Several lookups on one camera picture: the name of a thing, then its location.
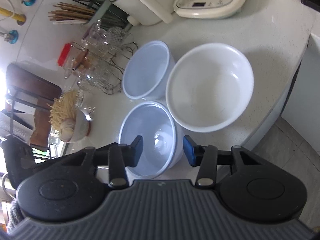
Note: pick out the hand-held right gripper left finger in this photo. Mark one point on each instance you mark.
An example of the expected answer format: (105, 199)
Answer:
(136, 152)

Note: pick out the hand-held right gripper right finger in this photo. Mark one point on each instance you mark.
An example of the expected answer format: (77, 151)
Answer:
(190, 152)

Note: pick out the pale blue plastic bowl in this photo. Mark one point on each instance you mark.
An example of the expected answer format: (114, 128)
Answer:
(147, 127)
(146, 72)

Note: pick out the white ceramic bowl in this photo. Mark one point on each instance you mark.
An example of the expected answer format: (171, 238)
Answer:
(210, 90)

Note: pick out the grey knit cloth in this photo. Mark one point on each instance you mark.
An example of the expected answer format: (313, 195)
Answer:
(13, 212)

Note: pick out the garlic bulbs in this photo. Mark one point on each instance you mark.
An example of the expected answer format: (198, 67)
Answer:
(67, 128)

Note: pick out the white brown-rimmed bowl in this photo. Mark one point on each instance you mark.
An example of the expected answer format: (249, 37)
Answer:
(81, 127)

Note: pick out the bundle of dry noodles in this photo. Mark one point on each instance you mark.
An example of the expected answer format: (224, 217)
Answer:
(62, 107)

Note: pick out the brown cutting board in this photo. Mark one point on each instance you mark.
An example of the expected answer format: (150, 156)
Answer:
(32, 80)

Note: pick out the red-lidded clear jar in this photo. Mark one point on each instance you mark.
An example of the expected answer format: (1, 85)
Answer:
(63, 55)

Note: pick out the cluster of glass cups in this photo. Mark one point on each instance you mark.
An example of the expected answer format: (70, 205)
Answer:
(100, 37)

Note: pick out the green chopstick holder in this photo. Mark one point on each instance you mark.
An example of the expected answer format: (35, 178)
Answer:
(105, 12)

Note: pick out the white electric cooking pot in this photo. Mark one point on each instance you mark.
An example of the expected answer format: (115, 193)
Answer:
(150, 5)

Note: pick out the bundle of chopsticks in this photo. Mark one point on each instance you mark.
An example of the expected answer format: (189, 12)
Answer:
(72, 13)

